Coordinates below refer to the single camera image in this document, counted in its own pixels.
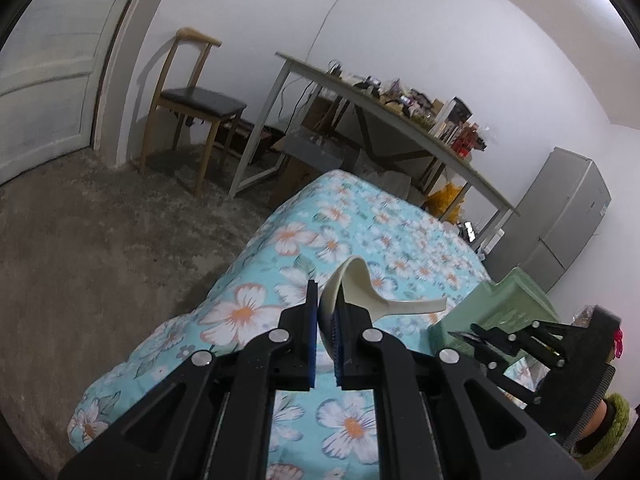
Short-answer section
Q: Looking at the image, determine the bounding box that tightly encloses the green perforated utensil holder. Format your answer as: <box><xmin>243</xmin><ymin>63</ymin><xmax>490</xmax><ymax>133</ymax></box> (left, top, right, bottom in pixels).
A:
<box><xmin>420</xmin><ymin>268</ymin><xmax>560</xmax><ymax>356</ymax></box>

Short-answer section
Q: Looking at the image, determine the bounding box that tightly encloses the cream plastic spoon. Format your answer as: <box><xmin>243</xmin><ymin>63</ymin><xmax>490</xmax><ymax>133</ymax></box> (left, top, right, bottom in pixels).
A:
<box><xmin>318</xmin><ymin>256</ymin><xmax>447</xmax><ymax>356</ymax></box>

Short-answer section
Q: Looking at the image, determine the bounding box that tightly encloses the green fleece sleeve forearm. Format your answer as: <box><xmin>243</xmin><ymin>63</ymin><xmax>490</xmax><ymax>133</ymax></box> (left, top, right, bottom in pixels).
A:
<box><xmin>573</xmin><ymin>393</ymin><xmax>637</xmax><ymax>474</ymax></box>

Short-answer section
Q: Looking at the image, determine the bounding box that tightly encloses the person's right hand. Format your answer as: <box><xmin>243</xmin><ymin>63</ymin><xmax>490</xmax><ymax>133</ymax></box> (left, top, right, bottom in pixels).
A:
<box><xmin>579</xmin><ymin>400</ymin><xmax>608</xmax><ymax>439</ymax></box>

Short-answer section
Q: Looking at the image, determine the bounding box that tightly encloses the grey refrigerator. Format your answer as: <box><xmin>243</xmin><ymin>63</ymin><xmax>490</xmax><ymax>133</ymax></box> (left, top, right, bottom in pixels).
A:
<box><xmin>485</xmin><ymin>148</ymin><xmax>611</xmax><ymax>292</ymax></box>

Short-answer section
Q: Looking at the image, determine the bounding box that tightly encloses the yellow plastic bag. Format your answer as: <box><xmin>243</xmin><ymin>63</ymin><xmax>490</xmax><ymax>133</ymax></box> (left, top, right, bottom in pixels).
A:
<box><xmin>425</xmin><ymin>182</ymin><xmax>462</xmax><ymax>224</ymax></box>

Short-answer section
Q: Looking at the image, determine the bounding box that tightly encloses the red bottles pack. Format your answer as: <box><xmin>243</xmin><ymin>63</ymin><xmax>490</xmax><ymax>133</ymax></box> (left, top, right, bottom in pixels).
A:
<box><xmin>451</xmin><ymin>124</ymin><xmax>487</xmax><ymax>158</ymax></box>

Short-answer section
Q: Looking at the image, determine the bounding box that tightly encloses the long grey desk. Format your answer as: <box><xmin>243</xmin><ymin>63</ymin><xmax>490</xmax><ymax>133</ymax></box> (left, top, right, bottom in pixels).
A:
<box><xmin>229</xmin><ymin>52</ymin><xmax>521</xmax><ymax>249</ymax></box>

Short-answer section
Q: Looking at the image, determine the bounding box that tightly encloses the wooden chair black seat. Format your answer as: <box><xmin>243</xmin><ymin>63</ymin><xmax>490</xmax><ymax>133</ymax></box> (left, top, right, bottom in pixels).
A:
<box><xmin>139</xmin><ymin>27</ymin><xmax>246</xmax><ymax>196</ymax></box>

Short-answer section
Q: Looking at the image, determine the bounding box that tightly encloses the white door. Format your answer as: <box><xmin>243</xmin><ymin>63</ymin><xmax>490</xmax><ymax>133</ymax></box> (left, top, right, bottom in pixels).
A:
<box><xmin>1</xmin><ymin>0</ymin><xmax>128</xmax><ymax>181</ymax></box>

